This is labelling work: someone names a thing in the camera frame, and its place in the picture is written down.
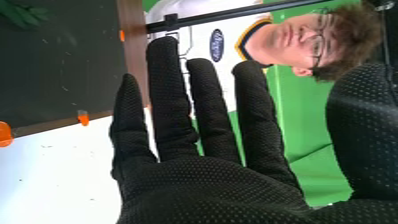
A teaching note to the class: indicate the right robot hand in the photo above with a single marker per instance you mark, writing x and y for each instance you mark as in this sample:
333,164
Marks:
214,190

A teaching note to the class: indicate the dark mat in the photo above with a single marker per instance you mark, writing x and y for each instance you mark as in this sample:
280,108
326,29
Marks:
59,66

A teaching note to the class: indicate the person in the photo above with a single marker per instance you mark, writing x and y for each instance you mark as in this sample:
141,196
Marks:
296,36

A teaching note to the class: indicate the white sheet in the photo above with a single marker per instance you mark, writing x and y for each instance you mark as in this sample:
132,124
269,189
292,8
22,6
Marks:
54,183

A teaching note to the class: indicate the black stand pole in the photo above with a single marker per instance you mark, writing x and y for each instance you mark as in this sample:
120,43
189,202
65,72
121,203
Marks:
237,12

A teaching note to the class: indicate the green sprig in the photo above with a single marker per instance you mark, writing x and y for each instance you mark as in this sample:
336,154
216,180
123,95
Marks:
24,13

